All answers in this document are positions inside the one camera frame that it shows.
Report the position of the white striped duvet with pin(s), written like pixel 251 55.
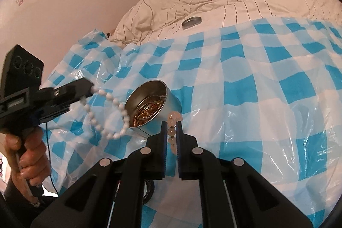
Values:
pixel 240 6

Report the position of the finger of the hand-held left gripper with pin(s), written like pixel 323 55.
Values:
pixel 61 113
pixel 74 90

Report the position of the person's left forearm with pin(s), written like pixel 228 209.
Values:
pixel 13 198

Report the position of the round metal tin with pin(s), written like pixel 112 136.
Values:
pixel 163 113

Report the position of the round metal tin lid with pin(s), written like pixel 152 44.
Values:
pixel 191 22

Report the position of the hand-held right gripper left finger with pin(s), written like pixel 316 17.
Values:
pixel 157 158

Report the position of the blue checkered plastic sheet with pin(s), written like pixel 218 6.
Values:
pixel 253 99

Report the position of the person's left hand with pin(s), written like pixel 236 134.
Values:
pixel 34 153

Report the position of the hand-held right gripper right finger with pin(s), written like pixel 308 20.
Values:
pixel 187 158

